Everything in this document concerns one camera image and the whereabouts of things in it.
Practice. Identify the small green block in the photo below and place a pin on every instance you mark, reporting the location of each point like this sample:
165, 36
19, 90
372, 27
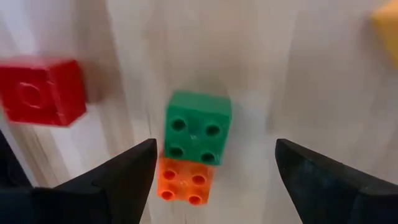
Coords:
197, 124

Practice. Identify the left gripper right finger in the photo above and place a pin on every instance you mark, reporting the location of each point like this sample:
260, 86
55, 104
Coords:
335, 199

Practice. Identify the small red block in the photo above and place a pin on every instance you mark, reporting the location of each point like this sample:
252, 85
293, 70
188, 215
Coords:
43, 90

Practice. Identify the small orange block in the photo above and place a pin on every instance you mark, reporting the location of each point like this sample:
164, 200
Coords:
183, 180

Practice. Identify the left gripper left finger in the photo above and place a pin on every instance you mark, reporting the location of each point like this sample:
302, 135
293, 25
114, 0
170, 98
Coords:
109, 199

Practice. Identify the small yellow block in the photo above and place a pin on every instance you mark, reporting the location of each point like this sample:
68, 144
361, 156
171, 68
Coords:
387, 31

